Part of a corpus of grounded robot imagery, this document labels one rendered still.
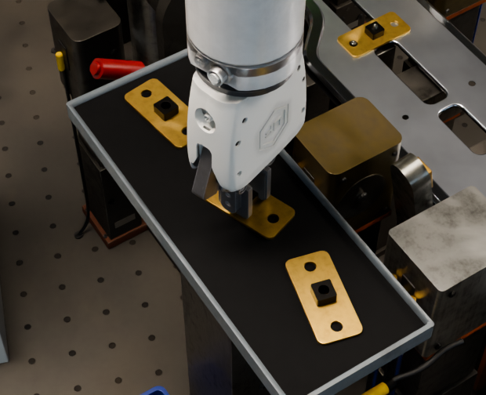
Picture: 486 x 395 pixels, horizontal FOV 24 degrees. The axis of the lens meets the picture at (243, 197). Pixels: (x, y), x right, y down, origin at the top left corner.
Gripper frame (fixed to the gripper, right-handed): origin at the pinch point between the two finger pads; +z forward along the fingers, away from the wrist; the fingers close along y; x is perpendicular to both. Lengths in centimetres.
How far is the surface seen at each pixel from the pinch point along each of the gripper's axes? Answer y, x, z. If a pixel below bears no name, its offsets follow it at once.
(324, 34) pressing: 35.0, 15.2, 18.4
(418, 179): 15.8, -8.5, 8.4
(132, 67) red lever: 7.8, 19.7, 4.7
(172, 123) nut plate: 3.0, 10.5, 2.2
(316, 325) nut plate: -6.3, -12.1, 2.2
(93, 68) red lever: 4.4, 21.5, 3.2
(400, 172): 15.4, -6.8, 8.3
